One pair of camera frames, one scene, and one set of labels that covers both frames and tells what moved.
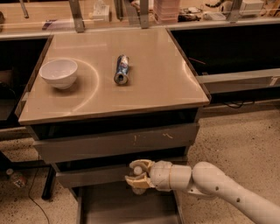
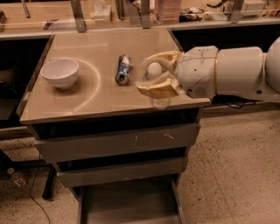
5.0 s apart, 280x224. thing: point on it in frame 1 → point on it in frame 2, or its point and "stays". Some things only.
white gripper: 161,175 → 196,71
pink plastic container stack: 166,10 stays
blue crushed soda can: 122,70 stays
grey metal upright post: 144,14 stays
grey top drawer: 115,143 stays
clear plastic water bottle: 137,170 → 155,73
